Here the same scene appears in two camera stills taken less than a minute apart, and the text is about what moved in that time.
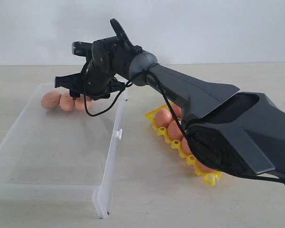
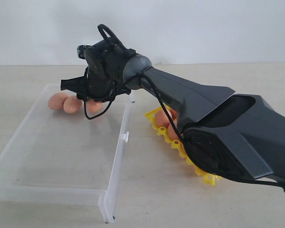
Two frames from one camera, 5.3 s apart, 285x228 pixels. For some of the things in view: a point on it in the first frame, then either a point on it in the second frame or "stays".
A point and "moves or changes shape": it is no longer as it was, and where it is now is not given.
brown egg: (177, 110) → (174, 113)
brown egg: (162, 117) stays
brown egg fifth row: (175, 131) stays
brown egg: (66, 102) moves or changes shape
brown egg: (79, 103) → (93, 106)
